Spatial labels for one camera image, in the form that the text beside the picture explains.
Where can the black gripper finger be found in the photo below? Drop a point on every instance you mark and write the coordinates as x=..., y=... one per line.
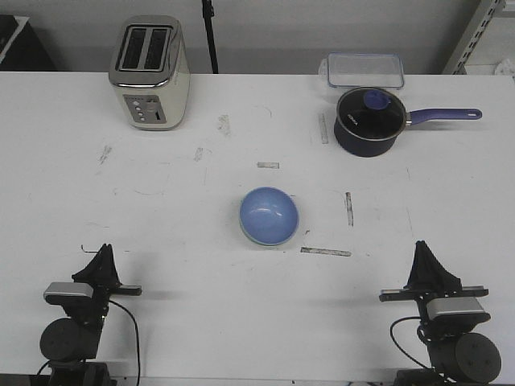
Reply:
x=94, y=273
x=419, y=277
x=435, y=275
x=110, y=270

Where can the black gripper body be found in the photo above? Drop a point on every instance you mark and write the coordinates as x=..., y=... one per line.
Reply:
x=98, y=302
x=422, y=297

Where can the blue bowl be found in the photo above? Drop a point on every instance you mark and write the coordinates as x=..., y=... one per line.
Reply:
x=267, y=203

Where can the green bowl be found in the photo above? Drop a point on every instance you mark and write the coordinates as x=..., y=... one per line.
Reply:
x=269, y=233

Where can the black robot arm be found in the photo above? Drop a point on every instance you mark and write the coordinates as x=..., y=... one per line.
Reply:
x=70, y=344
x=458, y=355

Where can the dark blue saucepan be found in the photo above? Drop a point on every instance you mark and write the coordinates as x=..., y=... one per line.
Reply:
x=370, y=148

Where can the glass pot lid blue knob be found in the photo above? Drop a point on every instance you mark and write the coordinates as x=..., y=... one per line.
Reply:
x=371, y=113

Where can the cream and chrome toaster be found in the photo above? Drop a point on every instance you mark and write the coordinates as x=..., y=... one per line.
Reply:
x=149, y=72

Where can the white crumpled cloth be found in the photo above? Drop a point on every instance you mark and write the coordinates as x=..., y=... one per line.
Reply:
x=505, y=68

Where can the clear plastic food container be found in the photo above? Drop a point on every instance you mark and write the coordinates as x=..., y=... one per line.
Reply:
x=349, y=70

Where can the black box at left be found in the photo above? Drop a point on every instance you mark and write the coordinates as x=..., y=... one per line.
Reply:
x=21, y=49

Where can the grey slotted shelf upright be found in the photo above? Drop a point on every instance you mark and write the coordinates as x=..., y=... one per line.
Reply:
x=482, y=16

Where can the black tripod pole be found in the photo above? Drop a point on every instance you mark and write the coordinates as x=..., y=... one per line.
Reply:
x=208, y=14

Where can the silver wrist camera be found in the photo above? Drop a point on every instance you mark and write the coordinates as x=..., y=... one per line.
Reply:
x=467, y=307
x=68, y=293

